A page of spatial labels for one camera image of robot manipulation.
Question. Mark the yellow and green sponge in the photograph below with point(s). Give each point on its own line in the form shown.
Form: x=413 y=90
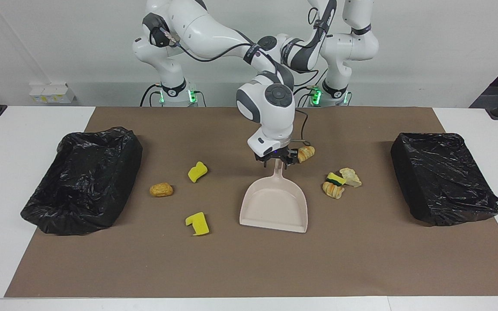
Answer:
x=335 y=179

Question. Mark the pale flaky bread piece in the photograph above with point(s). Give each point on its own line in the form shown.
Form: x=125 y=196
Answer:
x=351 y=177

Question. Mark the notched yellow sponge piece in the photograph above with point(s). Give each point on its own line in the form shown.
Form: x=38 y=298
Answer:
x=198 y=224

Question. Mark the brown table mat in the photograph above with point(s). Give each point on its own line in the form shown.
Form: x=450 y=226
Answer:
x=249 y=268

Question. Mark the beige plastic dustpan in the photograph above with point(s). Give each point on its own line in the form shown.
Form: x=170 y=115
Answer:
x=275 y=207

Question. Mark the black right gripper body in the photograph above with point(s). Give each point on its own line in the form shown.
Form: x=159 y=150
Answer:
x=275 y=154

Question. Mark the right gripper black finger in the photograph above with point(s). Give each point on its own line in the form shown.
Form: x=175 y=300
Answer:
x=291 y=160
x=266 y=163

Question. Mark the striped croissant piece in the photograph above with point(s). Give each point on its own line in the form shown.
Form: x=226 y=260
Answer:
x=333 y=191
x=306 y=154

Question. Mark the black bag lined bin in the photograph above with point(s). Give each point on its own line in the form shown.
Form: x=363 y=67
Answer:
x=84 y=185
x=443 y=181

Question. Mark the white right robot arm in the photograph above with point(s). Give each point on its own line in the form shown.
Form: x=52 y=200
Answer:
x=197 y=26

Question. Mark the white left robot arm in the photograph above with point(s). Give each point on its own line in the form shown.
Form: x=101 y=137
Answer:
x=352 y=47

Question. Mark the white wall socket box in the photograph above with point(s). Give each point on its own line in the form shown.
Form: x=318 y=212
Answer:
x=52 y=93

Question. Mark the brown bread roll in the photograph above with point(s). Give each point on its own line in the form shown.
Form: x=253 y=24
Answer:
x=161 y=190

